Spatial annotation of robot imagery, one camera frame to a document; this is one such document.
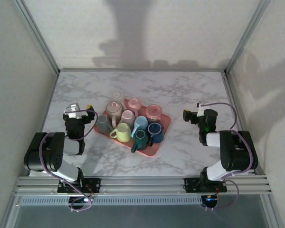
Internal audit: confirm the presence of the pink faceted mug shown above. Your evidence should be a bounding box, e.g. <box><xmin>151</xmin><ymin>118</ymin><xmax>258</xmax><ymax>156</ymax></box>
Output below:
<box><xmin>127</xmin><ymin>97</ymin><xmax>143</xmax><ymax>112</ymax></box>

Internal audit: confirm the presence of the coral printed mug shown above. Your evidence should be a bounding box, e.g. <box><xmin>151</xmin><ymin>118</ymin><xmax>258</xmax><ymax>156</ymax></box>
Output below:
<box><xmin>145</xmin><ymin>104</ymin><xmax>163</xmax><ymax>122</ymax></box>

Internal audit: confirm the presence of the pale pink mug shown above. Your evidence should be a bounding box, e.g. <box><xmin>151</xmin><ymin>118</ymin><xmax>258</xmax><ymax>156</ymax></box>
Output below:
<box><xmin>120</xmin><ymin>110</ymin><xmax>136</xmax><ymax>129</ymax></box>

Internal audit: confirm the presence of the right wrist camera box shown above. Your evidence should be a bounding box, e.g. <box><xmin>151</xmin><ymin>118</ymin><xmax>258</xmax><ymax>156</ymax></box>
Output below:
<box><xmin>196</xmin><ymin>101</ymin><xmax>206</xmax><ymax>117</ymax></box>

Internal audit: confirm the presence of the aluminium frame post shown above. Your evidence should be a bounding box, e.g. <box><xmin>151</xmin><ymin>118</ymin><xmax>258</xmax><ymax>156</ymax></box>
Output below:
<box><xmin>13</xmin><ymin>0</ymin><xmax>60</xmax><ymax>75</ymax></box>
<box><xmin>224</xmin><ymin>0</ymin><xmax>271</xmax><ymax>74</ymax></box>

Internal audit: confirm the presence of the mauve mug with dark inside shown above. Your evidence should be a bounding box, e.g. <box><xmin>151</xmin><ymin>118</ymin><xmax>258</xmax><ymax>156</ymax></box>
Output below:
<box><xmin>105</xmin><ymin>101</ymin><xmax>124</xmax><ymax>128</ymax></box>

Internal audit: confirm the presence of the aluminium table edge rail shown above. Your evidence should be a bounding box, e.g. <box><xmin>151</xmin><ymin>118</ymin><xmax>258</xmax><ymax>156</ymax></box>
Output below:
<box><xmin>220</xmin><ymin>71</ymin><xmax>268</xmax><ymax>178</ymax></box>

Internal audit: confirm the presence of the yellow-green mug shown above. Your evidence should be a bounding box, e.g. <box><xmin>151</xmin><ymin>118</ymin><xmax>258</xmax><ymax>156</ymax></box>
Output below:
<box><xmin>109</xmin><ymin>123</ymin><xmax>132</xmax><ymax>143</ymax></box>

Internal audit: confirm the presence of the aluminium frame leg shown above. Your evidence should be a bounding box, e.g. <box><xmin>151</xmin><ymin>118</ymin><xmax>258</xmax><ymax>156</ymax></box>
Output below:
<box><xmin>260</xmin><ymin>193</ymin><xmax>285</xmax><ymax>228</ymax></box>
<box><xmin>0</xmin><ymin>193</ymin><xmax>23</xmax><ymax>228</ymax></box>

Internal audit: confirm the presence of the pink plastic tray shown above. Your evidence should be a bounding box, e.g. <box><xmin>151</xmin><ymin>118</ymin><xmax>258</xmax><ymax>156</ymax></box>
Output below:
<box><xmin>93</xmin><ymin>98</ymin><xmax>171</xmax><ymax>158</ymax></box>

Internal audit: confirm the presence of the grey mug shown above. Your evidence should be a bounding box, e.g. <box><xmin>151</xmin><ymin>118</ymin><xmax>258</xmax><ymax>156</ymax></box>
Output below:
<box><xmin>96</xmin><ymin>114</ymin><xmax>114</xmax><ymax>134</ymax></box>

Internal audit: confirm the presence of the wide aluminium frame rail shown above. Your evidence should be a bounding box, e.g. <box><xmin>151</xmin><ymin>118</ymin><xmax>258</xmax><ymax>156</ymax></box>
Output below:
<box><xmin>13</xmin><ymin>175</ymin><xmax>273</xmax><ymax>196</ymax></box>

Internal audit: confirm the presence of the thin aluminium frame rail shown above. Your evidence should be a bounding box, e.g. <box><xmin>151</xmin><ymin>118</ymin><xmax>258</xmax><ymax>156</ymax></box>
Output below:
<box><xmin>58</xmin><ymin>68</ymin><xmax>226</xmax><ymax>73</ymax></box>

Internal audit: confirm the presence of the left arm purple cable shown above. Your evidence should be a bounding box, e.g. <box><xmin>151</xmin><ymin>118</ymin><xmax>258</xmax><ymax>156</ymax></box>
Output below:
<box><xmin>38</xmin><ymin>108</ymin><xmax>99</xmax><ymax>212</ymax></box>

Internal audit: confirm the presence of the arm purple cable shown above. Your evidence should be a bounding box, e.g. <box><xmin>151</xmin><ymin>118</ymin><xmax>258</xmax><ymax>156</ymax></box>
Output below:
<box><xmin>38</xmin><ymin>108</ymin><xmax>99</xmax><ymax>212</ymax></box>
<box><xmin>199</xmin><ymin>102</ymin><xmax>255</xmax><ymax>211</ymax></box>

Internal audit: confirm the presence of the dark teal mug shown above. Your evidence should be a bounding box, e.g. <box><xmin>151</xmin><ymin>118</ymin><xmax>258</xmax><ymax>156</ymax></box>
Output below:
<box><xmin>131</xmin><ymin>129</ymin><xmax>149</xmax><ymax>154</ymax></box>

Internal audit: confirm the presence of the grey slotted cable duct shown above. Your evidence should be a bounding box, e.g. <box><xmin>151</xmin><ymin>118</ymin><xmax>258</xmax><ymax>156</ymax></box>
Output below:
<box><xmin>19</xmin><ymin>195</ymin><xmax>202</xmax><ymax>206</ymax></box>

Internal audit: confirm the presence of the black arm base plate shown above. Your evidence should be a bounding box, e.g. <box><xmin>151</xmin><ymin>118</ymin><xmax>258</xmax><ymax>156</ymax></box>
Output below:
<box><xmin>184</xmin><ymin>177</ymin><xmax>228</xmax><ymax>193</ymax></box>
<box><xmin>57</xmin><ymin>178</ymin><xmax>102</xmax><ymax>193</ymax></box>

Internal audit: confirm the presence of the light blue mug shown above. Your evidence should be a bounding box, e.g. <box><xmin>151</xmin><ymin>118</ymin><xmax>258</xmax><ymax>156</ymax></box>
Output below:
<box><xmin>131</xmin><ymin>115</ymin><xmax>150</xmax><ymax>138</ymax></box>

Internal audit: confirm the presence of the controller board with LED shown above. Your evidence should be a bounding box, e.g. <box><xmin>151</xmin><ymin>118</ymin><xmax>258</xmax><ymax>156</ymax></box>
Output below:
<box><xmin>67</xmin><ymin>196</ymin><xmax>94</xmax><ymax>212</ymax></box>
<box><xmin>200</xmin><ymin>194</ymin><xmax>219</xmax><ymax>211</ymax></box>

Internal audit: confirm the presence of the white mug with script print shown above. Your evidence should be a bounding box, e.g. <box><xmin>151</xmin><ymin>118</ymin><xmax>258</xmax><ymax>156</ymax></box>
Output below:
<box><xmin>112</xmin><ymin>91</ymin><xmax>128</xmax><ymax>109</ymax></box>

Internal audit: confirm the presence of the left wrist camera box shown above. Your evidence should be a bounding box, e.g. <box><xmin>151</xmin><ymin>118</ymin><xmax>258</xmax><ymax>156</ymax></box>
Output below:
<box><xmin>63</xmin><ymin>102</ymin><xmax>83</xmax><ymax>119</ymax></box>

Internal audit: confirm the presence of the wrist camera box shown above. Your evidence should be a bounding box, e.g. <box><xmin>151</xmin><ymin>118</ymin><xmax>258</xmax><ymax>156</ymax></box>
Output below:
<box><xmin>63</xmin><ymin>102</ymin><xmax>83</xmax><ymax>119</ymax></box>
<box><xmin>196</xmin><ymin>101</ymin><xmax>206</xmax><ymax>117</ymax></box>

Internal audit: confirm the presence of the navy blue mug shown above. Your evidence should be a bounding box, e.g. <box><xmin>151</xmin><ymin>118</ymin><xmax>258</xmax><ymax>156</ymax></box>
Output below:
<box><xmin>146</xmin><ymin>122</ymin><xmax>165</xmax><ymax>147</ymax></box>

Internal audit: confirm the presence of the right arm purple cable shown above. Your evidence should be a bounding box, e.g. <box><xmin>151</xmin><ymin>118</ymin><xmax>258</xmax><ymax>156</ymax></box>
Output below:
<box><xmin>199</xmin><ymin>102</ymin><xmax>255</xmax><ymax>211</ymax></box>

